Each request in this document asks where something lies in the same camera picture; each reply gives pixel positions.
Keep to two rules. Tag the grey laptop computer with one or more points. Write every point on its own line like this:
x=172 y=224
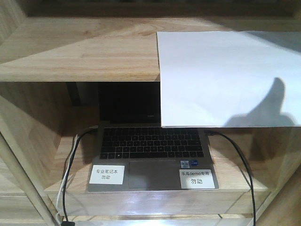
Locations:
x=130 y=135

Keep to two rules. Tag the white paper sheets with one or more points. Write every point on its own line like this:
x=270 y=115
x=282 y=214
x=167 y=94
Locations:
x=230 y=79

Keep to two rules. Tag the white label sticker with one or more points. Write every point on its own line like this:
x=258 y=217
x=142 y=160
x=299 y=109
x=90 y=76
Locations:
x=107 y=174
x=196 y=179

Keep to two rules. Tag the right white label sticker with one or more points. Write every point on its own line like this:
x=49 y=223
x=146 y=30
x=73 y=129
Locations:
x=196 y=179

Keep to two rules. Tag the wooden shelf unit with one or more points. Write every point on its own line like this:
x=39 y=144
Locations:
x=46 y=45

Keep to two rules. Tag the left white label sticker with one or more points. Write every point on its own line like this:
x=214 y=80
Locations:
x=107 y=174

